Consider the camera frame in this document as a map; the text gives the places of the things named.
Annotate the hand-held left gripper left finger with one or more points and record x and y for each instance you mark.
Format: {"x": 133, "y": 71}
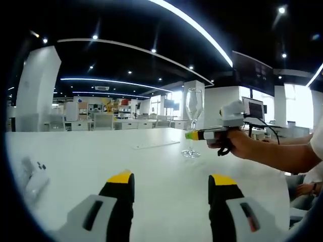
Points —
{"x": 118, "y": 201}

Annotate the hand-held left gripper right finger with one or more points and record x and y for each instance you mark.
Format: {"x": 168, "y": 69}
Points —
{"x": 224, "y": 201}

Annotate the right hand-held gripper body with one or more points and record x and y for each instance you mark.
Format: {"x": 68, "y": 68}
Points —
{"x": 233, "y": 113}

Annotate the clear stemmed glass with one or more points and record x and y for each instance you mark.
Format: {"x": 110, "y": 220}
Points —
{"x": 194, "y": 100}

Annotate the dark monitor on stand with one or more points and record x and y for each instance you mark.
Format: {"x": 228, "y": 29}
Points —
{"x": 171, "y": 104}

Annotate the person's right hand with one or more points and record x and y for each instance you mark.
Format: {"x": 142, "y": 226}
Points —
{"x": 242, "y": 145}

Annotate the dark desk monitor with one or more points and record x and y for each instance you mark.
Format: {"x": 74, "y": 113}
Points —
{"x": 255, "y": 108}

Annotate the grey mesh office chair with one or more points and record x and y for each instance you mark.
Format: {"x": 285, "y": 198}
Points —
{"x": 103, "y": 121}
{"x": 163, "y": 121}
{"x": 56, "y": 122}

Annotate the white table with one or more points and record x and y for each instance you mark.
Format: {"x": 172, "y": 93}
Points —
{"x": 151, "y": 161}

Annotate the row of white office desks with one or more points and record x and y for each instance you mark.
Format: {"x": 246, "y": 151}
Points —
{"x": 136, "y": 124}

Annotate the person's grey trousers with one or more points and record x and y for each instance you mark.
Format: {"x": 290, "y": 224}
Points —
{"x": 294, "y": 186}

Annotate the storage shelf with boxes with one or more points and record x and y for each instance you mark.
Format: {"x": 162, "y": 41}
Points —
{"x": 125, "y": 107}

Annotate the white game controller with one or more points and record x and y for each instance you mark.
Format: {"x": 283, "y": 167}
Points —
{"x": 35, "y": 182}

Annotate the wide curved ceiling light strip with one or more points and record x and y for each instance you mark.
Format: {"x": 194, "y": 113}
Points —
{"x": 202, "y": 30}

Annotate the person's white shirt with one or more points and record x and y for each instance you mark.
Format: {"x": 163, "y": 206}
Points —
{"x": 316, "y": 151}

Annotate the brown cardboard box stack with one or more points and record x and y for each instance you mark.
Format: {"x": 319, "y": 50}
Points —
{"x": 82, "y": 111}

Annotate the thin curved ceiling light strip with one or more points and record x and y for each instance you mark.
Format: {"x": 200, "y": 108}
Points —
{"x": 113, "y": 81}
{"x": 111, "y": 93}

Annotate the white cabinet appliance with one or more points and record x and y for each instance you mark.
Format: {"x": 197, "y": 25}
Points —
{"x": 72, "y": 111}

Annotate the ceiling air conditioner vent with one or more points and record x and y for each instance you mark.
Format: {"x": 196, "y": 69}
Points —
{"x": 102, "y": 88}

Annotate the group of ceiling spot lights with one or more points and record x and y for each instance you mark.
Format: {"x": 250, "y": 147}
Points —
{"x": 281, "y": 10}

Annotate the large dark wall screen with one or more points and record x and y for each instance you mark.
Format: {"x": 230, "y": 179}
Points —
{"x": 252, "y": 73}

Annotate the yellow angled frame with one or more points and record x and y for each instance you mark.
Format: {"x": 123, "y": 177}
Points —
{"x": 109, "y": 107}

